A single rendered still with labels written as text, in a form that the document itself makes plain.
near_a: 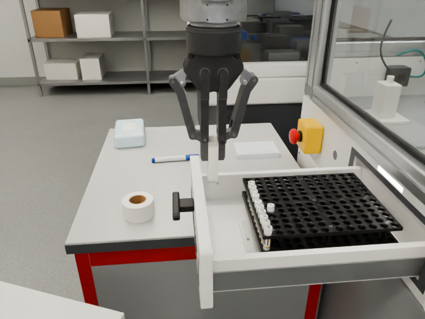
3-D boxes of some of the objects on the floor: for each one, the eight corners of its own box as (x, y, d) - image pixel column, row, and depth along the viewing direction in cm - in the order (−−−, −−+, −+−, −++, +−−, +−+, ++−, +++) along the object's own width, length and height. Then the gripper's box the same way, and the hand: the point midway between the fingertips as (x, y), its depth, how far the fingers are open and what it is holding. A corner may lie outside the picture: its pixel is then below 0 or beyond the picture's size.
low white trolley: (110, 445, 110) (64, 243, 75) (131, 286, 165) (109, 128, 130) (301, 423, 115) (339, 226, 80) (258, 276, 170) (271, 122, 135)
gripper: (164, 26, 45) (171, 192, 56) (268, 26, 46) (256, 188, 57) (164, 19, 52) (171, 169, 63) (255, 19, 53) (247, 166, 64)
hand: (212, 159), depth 58 cm, fingers closed
